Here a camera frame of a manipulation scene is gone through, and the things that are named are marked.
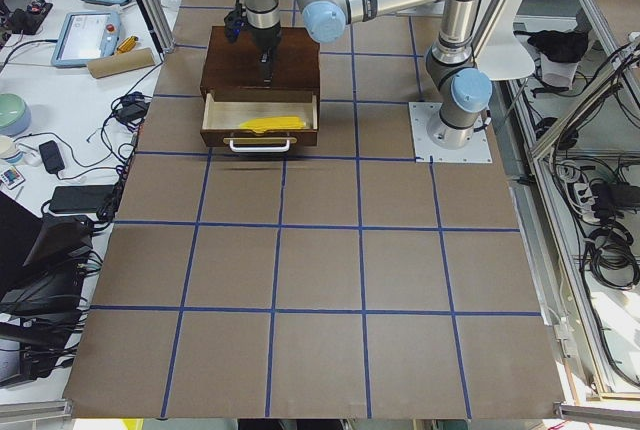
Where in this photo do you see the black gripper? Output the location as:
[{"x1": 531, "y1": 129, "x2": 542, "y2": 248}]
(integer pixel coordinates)
[{"x1": 224, "y1": 4, "x2": 281, "y2": 85}]

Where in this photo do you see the yellow toy corn cob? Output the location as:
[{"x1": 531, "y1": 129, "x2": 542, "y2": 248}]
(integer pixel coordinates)
[{"x1": 239, "y1": 115, "x2": 306, "y2": 134}]

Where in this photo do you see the light wood drawer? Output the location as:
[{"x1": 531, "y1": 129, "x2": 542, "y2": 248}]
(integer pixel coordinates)
[{"x1": 201, "y1": 89, "x2": 319, "y2": 153}]

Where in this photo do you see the dark wooden drawer cabinet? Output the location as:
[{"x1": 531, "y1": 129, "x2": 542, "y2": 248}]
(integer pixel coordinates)
[{"x1": 200, "y1": 26, "x2": 321, "y2": 94}]

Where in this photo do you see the cardboard tube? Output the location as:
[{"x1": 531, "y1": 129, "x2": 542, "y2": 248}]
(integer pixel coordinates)
[{"x1": 86, "y1": 48, "x2": 155, "y2": 79}]

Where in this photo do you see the blue teach pendant near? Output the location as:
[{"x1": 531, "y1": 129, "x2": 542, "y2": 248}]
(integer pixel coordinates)
[{"x1": 51, "y1": 11, "x2": 121, "y2": 68}]

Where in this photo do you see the black power brick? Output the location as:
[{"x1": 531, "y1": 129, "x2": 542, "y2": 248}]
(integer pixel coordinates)
[{"x1": 49, "y1": 185, "x2": 114, "y2": 214}]

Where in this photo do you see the black smartphone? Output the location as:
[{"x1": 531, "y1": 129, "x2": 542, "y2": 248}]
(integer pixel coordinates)
[{"x1": 38, "y1": 140, "x2": 65, "y2": 175}]

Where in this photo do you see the green round speaker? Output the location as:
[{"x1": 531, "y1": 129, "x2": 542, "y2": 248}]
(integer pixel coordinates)
[{"x1": 0, "y1": 93, "x2": 31, "y2": 137}]

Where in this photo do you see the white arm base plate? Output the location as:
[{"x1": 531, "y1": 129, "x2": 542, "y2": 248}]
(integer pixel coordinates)
[{"x1": 408, "y1": 102, "x2": 492, "y2": 164}]

